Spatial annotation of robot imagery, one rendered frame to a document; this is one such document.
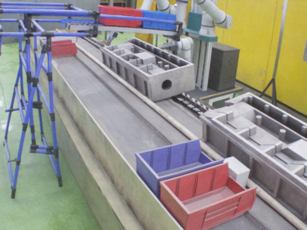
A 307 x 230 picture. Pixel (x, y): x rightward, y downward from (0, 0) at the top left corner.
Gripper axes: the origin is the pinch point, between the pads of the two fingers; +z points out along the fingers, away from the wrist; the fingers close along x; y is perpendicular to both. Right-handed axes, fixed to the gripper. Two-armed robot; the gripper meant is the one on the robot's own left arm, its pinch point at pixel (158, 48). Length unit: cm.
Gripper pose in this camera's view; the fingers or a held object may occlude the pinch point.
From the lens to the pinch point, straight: 265.5
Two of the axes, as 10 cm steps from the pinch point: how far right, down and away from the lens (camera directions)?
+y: -0.9, -8.6, -5.1
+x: 4.7, 4.2, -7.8
